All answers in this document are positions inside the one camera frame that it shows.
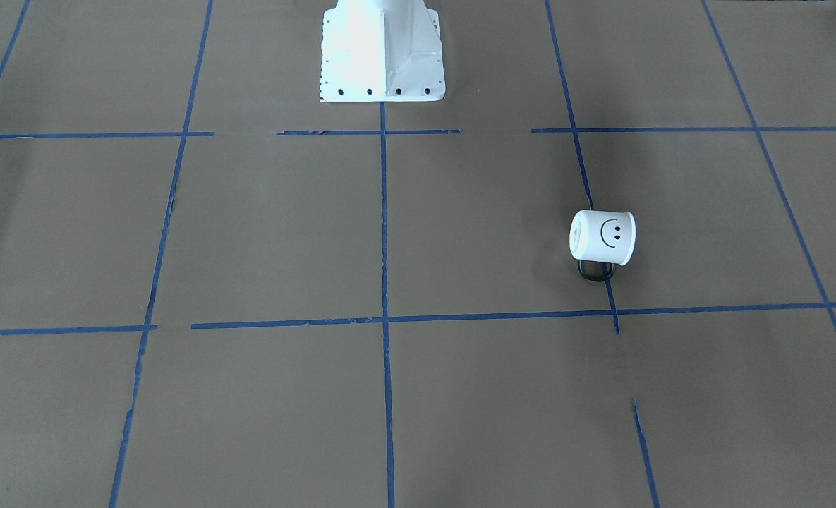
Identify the white smiley face mug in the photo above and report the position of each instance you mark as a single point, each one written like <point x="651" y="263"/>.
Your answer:
<point x="603" y="237"/>

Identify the white pedestal column with base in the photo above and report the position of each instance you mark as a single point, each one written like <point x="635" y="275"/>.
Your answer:
<point x="381" y="51"/>

